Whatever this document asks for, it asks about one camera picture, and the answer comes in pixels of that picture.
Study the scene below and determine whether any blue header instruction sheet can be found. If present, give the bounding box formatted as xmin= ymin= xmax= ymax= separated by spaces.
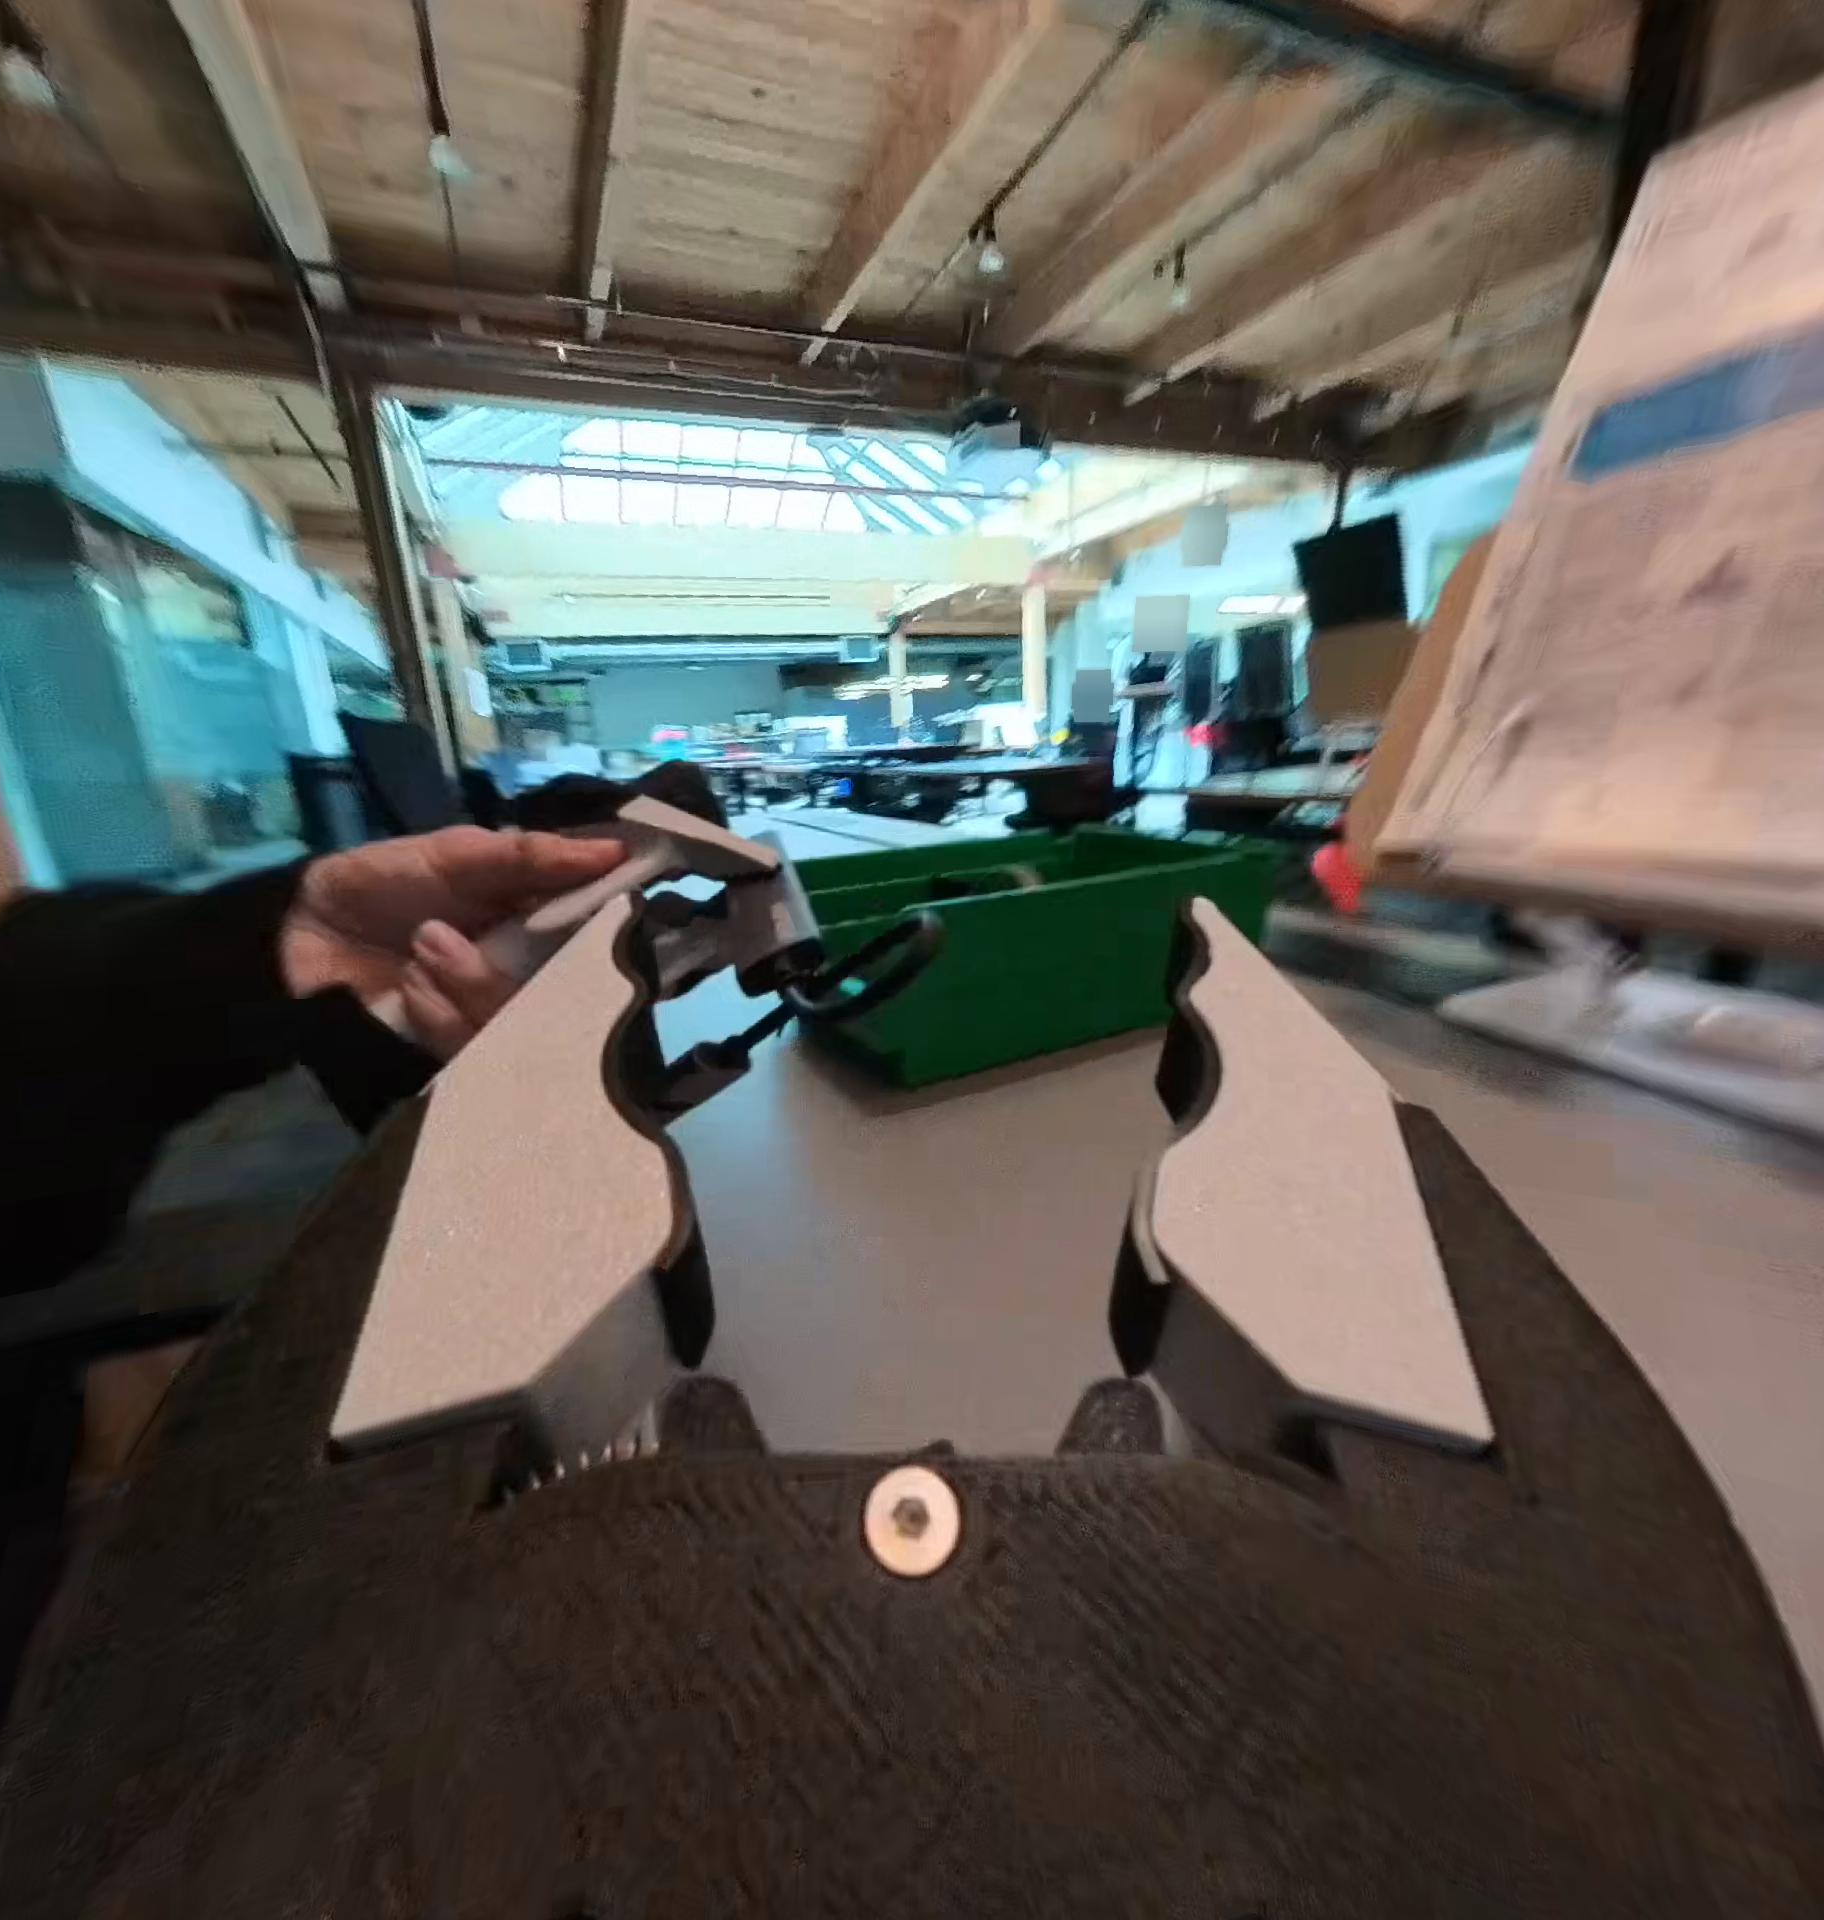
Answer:
xmin=1436 ymin=299 xmax=1824 ymax=890

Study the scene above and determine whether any white printed instruction sheet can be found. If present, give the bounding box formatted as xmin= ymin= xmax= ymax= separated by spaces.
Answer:
xmin=1376 ymin=52 xmax=1824 ymax=901

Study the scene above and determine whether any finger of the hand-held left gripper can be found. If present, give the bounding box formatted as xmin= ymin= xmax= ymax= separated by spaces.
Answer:
xmin=613 ymin=792 xmax=789 ymax=886
xmin=479 ymin=867 xmax=667 ymax=983

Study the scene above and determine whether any person's left hand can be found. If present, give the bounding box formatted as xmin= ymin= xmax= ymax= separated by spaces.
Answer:
xmin=278 ymin=824 xmax=627 ymax=1063

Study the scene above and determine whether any green plastic bin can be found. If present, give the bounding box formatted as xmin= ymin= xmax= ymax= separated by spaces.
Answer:
xmin=789 ymin=822 xmax=1288 ymax=1089

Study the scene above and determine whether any grey USB hub with cable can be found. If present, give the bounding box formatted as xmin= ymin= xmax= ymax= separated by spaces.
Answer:
xmin=653 ymin=873 xmax=947 ymax=1118

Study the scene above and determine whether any grey desk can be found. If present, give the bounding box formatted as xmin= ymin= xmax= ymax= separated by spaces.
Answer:
xmin=649 ymin=816 xmax=1824 ymax=1861

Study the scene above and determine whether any black hanging monitor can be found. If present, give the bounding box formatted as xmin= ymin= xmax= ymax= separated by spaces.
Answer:
xmin=1290 ymin=513 xmax=1408 ymax=631

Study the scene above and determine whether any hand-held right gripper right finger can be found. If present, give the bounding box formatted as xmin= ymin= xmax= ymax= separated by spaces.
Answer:
xmin=1110 ymin=898 xmax=1498 ymax=1455

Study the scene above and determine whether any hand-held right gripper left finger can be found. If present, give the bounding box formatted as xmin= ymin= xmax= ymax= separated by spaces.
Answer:
xmin=327 ymin=898 xmax=713 ymax=1487

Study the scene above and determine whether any ceiling projector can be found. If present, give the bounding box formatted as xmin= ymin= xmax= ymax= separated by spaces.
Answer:
xmin=945 ymin=392 xmax=1053 ymax=500

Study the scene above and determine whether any person's left forearm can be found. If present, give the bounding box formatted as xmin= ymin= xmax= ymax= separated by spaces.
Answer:
xmin=0 ymin=867 xmax=447 ymax=1310

